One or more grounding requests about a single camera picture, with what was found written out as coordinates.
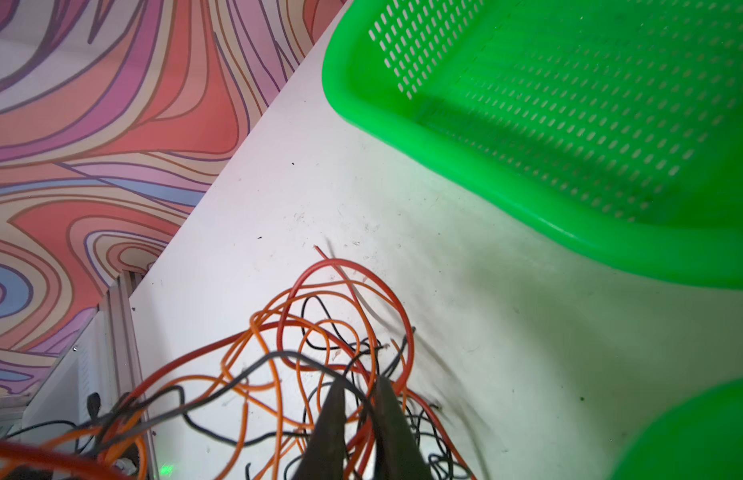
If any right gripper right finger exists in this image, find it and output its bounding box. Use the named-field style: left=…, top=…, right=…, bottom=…
left=373, top=376, right=433, bottom=480

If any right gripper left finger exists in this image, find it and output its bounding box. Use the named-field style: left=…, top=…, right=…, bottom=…
left=292, top=381, right=346, bottom=480

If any black cable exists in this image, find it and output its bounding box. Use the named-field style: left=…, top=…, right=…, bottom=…
left=4, top=293, right=469, bottom=480

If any orange cable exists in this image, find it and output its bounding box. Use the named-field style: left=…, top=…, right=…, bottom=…
left=0, top=278, right=409, bottom=480

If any red cable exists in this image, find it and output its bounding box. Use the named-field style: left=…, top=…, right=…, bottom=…
left=0, top=245, right=477, bottom=480

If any left green basket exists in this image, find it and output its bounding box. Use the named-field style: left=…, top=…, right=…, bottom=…
left=611, top=379, right=743, bottom=479

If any green basket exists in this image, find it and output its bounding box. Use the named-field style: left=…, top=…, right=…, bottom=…
left=322, top=0, right=743, bottom=289
left=611, top=379, right=743, bottom=479

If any front green basket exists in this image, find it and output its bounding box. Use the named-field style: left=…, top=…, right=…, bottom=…
left=322, top=0, right=743, bottom=289

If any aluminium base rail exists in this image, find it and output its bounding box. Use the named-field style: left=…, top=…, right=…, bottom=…
left=22, top=269, right=162, bottom=480

